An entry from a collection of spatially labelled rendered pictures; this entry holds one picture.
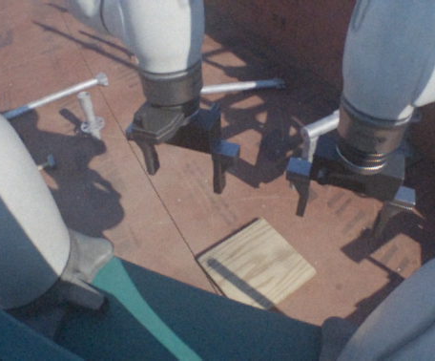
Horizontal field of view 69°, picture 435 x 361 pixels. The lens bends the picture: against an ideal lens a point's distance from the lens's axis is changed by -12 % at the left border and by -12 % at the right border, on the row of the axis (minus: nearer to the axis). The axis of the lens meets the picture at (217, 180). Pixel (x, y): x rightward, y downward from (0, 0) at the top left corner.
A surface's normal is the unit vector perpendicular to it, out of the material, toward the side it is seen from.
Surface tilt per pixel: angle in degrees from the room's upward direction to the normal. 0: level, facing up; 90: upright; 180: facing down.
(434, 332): 64
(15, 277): 91
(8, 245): 87
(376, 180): 90
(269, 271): 0
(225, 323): 0
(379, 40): 82
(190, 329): 0
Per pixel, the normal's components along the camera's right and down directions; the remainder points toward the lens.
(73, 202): -0.04, -0.68
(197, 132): -0.37, 0.69
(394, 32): -0.54, 0.52
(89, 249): 0.22, -0.74
